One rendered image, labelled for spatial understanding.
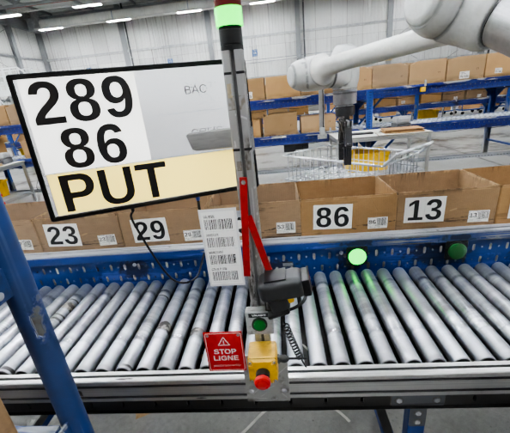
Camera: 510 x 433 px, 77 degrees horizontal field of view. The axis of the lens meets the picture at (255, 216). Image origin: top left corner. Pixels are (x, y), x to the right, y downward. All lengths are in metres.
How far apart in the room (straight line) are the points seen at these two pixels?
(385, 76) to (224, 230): 5.50
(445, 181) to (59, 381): 1.68
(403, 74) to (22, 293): 6.02
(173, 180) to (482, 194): 1.20
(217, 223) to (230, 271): 0.13
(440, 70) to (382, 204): 5.09
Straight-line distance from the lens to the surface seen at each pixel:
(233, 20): 0.67
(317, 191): 1.62
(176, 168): 0.78
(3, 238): 0.37
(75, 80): 0.79
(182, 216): 1.40
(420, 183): 1.75
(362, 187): 1.66
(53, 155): 0.80
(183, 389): 1.05
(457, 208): 1.52
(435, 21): 0.77
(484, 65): 6.67
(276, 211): 1.34
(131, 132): 0.77
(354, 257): 1.37
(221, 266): 0.76
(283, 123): 5.54
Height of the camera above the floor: 1.47
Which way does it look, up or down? 21 degrees down
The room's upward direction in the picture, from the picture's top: 6 degrees counter-clockwise
